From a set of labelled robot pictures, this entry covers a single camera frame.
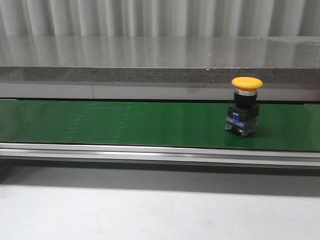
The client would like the green conveyor belt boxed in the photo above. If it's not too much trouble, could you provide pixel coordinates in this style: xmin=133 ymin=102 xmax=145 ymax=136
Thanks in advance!
xmin=0 ymin=99 xmax=320 ymax=152

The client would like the grey stone counter slab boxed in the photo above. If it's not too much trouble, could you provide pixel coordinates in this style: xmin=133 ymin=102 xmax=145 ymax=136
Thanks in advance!
xmin=0 ymin=36 xmax=320 ymax=85

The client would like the yellow mushroom push button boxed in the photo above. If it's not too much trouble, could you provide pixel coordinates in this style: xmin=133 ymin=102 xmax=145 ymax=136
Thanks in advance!
xmin=225 ymin=76 xmax=264 ymax=138

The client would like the white pleated curtain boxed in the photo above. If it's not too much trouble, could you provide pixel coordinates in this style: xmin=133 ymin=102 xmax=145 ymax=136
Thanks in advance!
xmin=0 ymin=0 xmax=320 ymax=37

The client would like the aluminium conveyor front rail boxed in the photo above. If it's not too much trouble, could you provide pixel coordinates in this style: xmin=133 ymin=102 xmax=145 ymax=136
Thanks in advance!
xmin=0 ymin=142 xmax=320 ymax=168

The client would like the white conveyor rear rail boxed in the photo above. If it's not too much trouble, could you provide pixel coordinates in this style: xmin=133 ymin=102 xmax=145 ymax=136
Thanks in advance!
xmin=0 ymin=82 xmax=320 ymax=102

